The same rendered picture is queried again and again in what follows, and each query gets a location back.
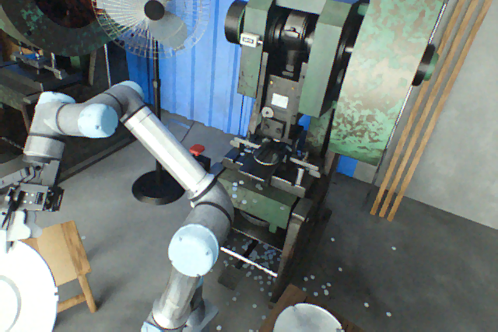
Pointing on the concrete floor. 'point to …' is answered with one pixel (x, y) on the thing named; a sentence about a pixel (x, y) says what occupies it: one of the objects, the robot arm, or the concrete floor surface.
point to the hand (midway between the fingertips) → (6, 246)
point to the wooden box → (292, 294)
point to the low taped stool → (65, 260)
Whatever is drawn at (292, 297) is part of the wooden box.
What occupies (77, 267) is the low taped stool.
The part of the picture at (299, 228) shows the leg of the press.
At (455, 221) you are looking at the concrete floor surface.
